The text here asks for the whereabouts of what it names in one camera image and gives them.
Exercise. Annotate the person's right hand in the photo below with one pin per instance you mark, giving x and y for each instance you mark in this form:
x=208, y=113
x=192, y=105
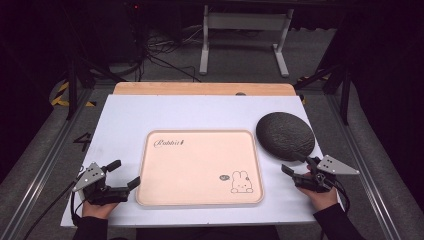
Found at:
x=322, y=200

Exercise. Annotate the pink rectangular tray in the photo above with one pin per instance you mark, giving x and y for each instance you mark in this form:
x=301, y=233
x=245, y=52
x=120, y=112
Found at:
x=200, y=166

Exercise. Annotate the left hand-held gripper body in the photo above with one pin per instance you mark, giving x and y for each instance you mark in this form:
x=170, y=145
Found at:
x=90, y=176

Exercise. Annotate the dark round plate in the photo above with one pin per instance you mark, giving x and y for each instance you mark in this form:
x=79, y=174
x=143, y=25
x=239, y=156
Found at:
x=283, y=135

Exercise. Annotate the wooden table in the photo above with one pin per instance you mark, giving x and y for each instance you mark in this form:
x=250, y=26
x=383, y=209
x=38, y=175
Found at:
x=200, y=88

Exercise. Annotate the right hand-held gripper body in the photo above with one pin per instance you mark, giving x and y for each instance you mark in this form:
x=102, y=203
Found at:
x=336, y=166

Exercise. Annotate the person's left hand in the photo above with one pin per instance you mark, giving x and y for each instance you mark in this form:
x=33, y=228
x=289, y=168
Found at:
x=98, y=211

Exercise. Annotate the white table cover board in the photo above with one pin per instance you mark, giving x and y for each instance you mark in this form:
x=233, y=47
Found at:
x=200, y=111

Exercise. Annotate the black tripod stand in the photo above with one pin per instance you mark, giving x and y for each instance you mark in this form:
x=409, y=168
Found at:
x=71, y=86
x=345, y=93

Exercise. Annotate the white metal stand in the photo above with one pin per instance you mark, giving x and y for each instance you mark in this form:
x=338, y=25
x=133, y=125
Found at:
x=246, y=20

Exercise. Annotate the aluminium floor rail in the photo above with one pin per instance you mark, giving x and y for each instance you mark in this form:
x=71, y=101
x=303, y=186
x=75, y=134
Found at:
x=43, y=166
x=363, y=166

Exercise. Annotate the yellow black floor tape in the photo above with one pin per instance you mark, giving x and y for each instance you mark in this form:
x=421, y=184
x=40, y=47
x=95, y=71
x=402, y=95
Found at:
x=61, y=96

